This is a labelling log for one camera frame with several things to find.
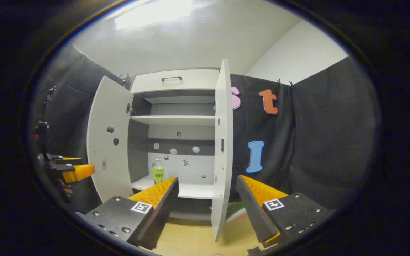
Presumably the white cabinet shelf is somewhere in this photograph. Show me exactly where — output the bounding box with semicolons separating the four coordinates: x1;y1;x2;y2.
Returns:
131;174;214;199
130;114;215;126

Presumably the watermelon slice toy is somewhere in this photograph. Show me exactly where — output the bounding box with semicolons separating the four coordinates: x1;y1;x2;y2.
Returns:
225;201;247;222

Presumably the black backdrop cloth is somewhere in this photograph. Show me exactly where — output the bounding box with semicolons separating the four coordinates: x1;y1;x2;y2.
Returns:
31;43;380;214

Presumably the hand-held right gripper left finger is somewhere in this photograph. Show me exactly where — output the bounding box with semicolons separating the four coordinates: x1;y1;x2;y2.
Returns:
75;177;180;250

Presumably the white grey cabinet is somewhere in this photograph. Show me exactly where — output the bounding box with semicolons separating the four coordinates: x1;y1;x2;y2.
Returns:
127;68;221;225

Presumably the clear bottle green label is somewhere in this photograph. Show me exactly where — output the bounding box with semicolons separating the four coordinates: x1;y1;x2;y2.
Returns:
153;156;165;185

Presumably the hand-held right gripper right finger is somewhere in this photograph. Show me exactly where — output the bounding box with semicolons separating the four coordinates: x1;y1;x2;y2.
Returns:
236;174;335;249

